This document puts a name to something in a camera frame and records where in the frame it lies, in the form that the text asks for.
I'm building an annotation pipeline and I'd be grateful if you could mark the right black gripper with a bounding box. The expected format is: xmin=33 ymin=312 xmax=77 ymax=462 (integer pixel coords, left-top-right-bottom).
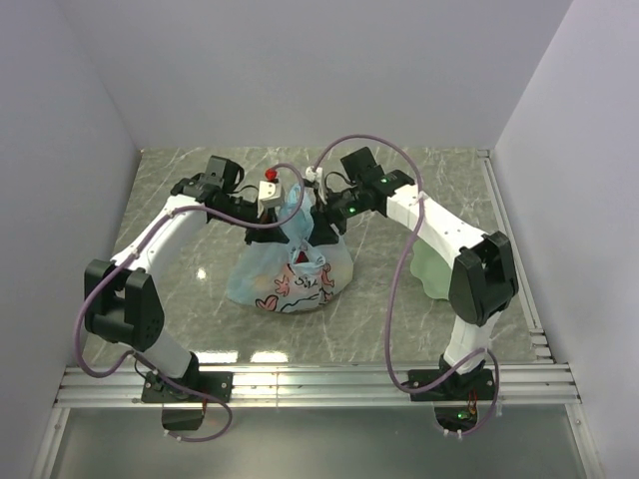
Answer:
xmin=308 ymin=185 xmax=365 ymax=249

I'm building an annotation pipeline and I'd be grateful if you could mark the light blue plastic bag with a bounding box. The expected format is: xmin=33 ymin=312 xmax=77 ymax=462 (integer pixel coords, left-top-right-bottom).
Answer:
xmin=227 ymin=186 xmax=353 ymax=313

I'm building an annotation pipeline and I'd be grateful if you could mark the green leaf-shaped plate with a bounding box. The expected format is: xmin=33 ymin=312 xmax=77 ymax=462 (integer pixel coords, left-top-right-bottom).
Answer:
xmin=409 ymin=239 xmax=452 ymax=300

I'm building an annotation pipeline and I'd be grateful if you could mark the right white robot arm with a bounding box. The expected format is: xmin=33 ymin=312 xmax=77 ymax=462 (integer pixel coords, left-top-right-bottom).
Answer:
xmin=305 ymin=148 xmax=518 ymax=399

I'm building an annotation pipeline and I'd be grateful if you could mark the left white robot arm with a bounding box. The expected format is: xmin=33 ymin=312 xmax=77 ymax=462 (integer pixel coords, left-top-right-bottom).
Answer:
xmin=73 ymin=157 xmax=285 ymax=401

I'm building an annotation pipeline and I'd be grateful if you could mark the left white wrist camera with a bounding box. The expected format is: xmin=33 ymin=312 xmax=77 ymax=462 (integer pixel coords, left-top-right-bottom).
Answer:
xmin=258 ymin=181 xmax=285 ymax=214

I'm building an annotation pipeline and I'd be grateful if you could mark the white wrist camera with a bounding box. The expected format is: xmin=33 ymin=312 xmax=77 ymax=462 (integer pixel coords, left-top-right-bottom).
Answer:
xmin=258 ymin=181 xmax=285 ymax=214
xmin=304 ymin=166 xmax=327 ymax=205

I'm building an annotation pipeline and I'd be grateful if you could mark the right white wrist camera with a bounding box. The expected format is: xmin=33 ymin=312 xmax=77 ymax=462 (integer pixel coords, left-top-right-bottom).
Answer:
xmin=304 ymin=166 xmax=327 ymax=205

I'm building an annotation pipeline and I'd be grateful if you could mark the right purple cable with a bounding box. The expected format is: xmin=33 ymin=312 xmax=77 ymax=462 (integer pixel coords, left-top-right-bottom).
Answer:
xmin=312 ymin=133 xmax=500 ymax=440

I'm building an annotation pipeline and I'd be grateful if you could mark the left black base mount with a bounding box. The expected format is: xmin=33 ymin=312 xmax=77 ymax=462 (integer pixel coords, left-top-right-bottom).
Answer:
xmin=140 ymin=371 xmax=234 ymax=442

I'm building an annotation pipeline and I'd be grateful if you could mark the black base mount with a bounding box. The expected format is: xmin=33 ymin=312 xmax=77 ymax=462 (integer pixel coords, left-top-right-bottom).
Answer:
xmin=140 ymin=371 xmax=234 ymax=442
xmin=401 ymin=359 xmax=501 ymax=439

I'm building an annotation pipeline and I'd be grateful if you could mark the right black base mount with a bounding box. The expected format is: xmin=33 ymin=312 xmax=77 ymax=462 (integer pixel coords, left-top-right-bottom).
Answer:
xmin=401 ymin=359 xmax=501 ymax=439

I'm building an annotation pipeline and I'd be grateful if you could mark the aluminium front rail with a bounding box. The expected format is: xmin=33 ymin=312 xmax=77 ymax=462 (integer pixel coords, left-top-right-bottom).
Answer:
xmin=54 ymin=363 xmax=581 ymax=409

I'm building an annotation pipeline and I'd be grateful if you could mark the aluminium rail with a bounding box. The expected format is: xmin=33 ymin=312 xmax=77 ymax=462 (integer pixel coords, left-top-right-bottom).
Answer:
xmin=475 ymin=149 xmax=556 ymax=364
xmin=54 ymin=363 xmax=581 ymax=409

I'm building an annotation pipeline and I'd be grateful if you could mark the aluminium right side rail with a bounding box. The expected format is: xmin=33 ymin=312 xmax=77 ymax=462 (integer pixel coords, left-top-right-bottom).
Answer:
xmin=475 ymin=149 xmax=556 ymax=364

